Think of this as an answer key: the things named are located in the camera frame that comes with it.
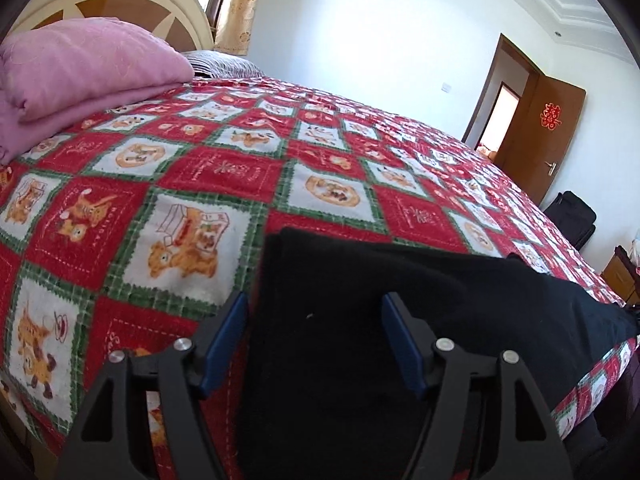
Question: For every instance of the wooden nightstand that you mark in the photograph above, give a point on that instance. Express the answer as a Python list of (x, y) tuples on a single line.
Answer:
[(617, 275)]

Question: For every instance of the red printed bedspread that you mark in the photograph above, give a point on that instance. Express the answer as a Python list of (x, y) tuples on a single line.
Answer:
[(200, 160)]

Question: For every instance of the red paper door decoration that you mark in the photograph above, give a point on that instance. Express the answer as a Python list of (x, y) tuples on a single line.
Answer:
[(550, 117)]

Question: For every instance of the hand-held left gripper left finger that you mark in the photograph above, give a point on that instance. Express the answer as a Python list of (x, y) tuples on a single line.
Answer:
[(226, 342)]

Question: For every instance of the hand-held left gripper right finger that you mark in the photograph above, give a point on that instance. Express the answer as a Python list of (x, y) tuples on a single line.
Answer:
[(400, 345)]

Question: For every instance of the cream wooden headboard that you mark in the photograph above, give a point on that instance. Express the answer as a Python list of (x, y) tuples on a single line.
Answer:
[(125, 5)]

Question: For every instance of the brown door frame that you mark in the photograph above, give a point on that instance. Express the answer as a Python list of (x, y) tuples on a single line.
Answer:
[(505, 55)]

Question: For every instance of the brown wooden door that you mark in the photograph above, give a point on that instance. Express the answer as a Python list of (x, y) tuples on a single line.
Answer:
[(530, 150)]

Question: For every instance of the black bag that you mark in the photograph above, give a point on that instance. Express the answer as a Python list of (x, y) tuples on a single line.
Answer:
[(570, 215)]

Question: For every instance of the striped pillow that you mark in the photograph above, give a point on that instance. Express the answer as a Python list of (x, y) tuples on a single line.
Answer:
[(225, 62)]

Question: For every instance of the black pants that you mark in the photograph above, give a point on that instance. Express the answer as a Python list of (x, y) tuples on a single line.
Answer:
[(325, 360)]

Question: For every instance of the pink folded quilt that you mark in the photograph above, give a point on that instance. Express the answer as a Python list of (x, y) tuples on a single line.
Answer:
[(85, 70)]

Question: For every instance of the orange patterned curtain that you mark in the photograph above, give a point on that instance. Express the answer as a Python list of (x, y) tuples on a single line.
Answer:
[(240, 10)]

